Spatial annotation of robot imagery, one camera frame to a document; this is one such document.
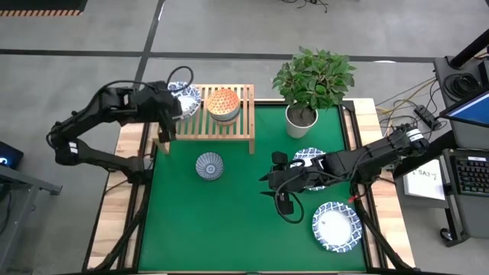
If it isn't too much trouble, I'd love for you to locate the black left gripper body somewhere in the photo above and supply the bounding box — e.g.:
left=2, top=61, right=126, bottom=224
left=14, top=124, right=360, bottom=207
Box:
left=149, top=82, right=177, bottom=144

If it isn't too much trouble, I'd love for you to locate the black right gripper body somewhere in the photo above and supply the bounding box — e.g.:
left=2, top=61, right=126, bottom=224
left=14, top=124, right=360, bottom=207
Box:
left=268, top=151, right=326, bottom=215

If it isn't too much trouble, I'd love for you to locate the blue white patterned plate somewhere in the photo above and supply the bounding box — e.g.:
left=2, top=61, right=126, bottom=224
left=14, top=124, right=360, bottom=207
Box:
left=292, top=147, right=328, bottom=192
left=167, top=80, right=202, bottom=118
left=312, top=201, right=363, bottom=254

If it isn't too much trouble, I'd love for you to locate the teal star bowl orange inside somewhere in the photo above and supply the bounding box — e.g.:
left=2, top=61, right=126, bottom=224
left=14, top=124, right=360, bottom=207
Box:
left=206, top=88, right=241, bottom=122

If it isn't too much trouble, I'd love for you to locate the wooden slatted shelf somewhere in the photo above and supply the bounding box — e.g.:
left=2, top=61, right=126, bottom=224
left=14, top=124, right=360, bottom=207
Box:
left=151, top=83, right=256, bottom=156

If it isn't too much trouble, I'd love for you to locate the white plant pot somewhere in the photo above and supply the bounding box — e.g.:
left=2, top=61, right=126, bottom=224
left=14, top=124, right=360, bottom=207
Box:
left=284, top=103, right=319, bottom=139

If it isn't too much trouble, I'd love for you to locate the green table mat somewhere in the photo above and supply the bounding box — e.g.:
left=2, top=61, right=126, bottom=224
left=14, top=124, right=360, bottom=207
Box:
left=138, top=105, right=368, bottom=273

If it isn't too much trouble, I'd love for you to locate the green leafy plant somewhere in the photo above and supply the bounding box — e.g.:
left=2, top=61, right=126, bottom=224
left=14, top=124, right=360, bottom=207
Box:
left=271, top=46, right=358, bottom=115

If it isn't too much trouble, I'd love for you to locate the white paper sheet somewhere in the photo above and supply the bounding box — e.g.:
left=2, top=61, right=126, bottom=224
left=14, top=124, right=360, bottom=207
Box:
left=403, top=167, right=447, bottom=202

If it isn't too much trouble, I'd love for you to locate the black power strip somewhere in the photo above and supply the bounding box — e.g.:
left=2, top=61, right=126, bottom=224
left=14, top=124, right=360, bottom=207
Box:
left=413, top=104, right=441, bottom=130

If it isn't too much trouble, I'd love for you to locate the black floor mat striped edge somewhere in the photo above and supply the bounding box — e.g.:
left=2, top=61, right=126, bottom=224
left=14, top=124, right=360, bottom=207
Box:
left=0, top=0, right=89, bottom=17

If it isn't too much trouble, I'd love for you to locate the black device blue light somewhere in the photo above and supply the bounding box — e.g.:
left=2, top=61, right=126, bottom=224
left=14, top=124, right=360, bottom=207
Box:
left=0, top=140, right=24, bottom=171

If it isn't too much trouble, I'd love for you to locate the black caster wheel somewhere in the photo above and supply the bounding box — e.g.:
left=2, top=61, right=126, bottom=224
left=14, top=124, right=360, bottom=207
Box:
left=439, top=227, right=455, bottom=244

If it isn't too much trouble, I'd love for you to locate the grey metal desk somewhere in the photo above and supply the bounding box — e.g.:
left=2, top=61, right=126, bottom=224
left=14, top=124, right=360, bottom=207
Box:
left=0, top=163, right=63, bottom=268

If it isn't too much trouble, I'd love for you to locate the black keyboard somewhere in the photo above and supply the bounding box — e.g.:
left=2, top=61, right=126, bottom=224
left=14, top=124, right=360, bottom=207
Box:
left=454, top=155, right=489, bottom=198

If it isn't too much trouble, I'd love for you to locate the grey equipment cart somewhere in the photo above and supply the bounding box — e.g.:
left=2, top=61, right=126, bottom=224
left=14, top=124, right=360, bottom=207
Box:
left=433, top=55, right=489, bottom=248

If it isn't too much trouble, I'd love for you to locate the laptop with blue screen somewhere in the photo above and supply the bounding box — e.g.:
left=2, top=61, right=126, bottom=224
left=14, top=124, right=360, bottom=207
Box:
left=439, top=88, right=489, bottom=129

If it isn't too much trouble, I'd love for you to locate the black pole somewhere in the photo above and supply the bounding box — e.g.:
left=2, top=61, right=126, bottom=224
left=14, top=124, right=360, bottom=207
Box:
left=450, top=29, right=489, bottom=69

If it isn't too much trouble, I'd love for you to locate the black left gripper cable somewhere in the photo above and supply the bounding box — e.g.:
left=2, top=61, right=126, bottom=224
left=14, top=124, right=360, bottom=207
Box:
left=165, top=65, right=195, bottom=93

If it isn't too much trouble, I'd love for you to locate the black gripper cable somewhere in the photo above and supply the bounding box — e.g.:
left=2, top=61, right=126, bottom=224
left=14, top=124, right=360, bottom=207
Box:
left=273, top=173, right=306, bottom=225
left=165, top=65, right=195, bottom=93

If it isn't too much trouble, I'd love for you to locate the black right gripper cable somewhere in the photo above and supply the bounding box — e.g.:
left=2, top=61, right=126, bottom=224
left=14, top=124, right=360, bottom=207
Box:
left=273, top=173, right=306, bottom=225

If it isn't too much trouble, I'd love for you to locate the yellow floor cable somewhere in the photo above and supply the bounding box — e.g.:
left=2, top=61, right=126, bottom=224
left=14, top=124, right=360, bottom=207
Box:
left=376, top=78, right=439, bottom=154

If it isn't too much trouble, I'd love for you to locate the coiled black cable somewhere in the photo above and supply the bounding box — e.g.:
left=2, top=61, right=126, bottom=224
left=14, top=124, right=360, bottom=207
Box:
left=444, top=72, right=479, bottom=101

